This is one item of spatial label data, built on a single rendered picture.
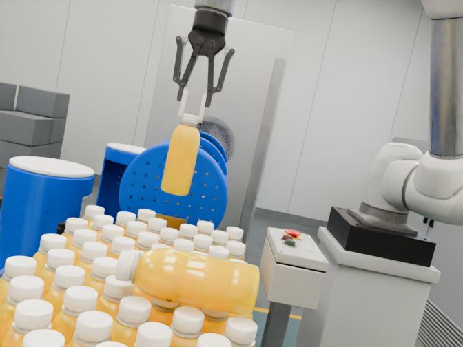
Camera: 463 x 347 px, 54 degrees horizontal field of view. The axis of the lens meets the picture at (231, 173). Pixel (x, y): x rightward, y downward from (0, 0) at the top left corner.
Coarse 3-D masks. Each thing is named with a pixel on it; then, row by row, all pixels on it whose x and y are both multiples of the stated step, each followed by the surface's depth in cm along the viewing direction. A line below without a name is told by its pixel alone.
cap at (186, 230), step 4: (184, 224) 98; (188, 224) 99; (180, 228) 97; (184, 228) 96; (188, 228) 96; (192, 228) 97; (196, 228) 98; (180, 232) 97; (184, 232) 96; (188, 232) 96; (192, 232) 96; (196, 232) 97; (188, 236) 96; (192, 236) 97
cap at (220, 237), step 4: (212, 232) 97; (216, 232) 98; (220, 232) 99; (224, 232) 99; (212, 236) 97; (216, 236) 96; (220, 236) 96; (224, 236) 97; (228, 236) 98; (216, 240) 97; (220, 240) 96; (224, 240) 97
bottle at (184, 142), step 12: (180, 132) 100; (192, 132) 100; (180, 144) 100; (192, 144) 100; (168, 156) 101; (180, 156) 100; (192, 156) 101; (168, 168) 101; (180, 168) 100; (192, 168) 102; (168, 180) 101; (180, 180) 101; (168, 192) 101; (180, 192) 101
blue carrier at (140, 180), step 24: (168, 144) 117; (216, 144) 203; (144, 168) 118; (216, 168) 118; (120, 192) 118; (144, 192) 118; (192, 192) 119; (216, 192) 119; (192, 216) 119; (216, 216) 119
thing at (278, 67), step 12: (276, 60) 254; (276, 72) 255; (276, 84) 256; (276, 96) 257; (264, 108) 260; (264, 120) 258; (264, 132) 259; (264, 144) 260; (264, 156) 261; (252, 168) 262; (252, 180) 263; (252, 192) 264; (252, 204) 264; (240, 216) 268; (240, 228) 266
